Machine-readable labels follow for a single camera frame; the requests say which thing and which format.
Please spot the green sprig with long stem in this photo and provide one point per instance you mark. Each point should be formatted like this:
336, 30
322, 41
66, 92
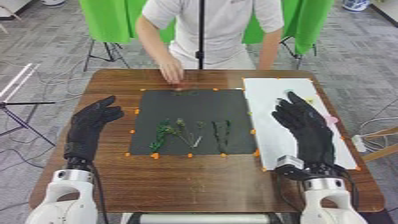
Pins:
180, 130

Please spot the small green sprig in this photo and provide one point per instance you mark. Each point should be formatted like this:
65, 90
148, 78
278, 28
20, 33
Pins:
200, 131

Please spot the black stand pole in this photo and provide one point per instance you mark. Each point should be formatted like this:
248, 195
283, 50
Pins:
201, 33

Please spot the blue and white vase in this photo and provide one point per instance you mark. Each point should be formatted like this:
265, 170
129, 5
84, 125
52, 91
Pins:
356, 4

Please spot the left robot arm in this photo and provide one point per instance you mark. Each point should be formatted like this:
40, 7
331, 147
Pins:
68, 200

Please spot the slender dark green sprig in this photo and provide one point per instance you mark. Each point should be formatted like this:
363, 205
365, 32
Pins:
223, 133

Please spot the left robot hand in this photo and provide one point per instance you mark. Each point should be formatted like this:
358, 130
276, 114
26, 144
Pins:
89, 126

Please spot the yellow flower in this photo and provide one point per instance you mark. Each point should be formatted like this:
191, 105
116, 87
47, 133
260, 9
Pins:
310, 99

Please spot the pale grey bar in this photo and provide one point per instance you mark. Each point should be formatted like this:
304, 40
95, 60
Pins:
201, 219

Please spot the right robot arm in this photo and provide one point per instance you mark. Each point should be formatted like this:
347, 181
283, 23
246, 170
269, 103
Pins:
329, 200

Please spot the person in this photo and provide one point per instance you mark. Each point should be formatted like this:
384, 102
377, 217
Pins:
223, 30

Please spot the white sheet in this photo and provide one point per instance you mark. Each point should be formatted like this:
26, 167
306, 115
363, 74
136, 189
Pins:
267, 96

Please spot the black tripod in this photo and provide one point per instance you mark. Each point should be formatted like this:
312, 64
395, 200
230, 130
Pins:
18, 113

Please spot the dark mat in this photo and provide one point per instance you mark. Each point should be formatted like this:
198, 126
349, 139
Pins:
196, 113

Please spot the pink flower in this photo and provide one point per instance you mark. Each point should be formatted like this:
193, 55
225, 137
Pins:
333, 119

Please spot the leafy green sprig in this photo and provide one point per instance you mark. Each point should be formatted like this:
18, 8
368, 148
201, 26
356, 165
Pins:
161, 133

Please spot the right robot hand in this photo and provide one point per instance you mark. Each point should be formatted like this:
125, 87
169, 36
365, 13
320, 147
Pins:
308, 130

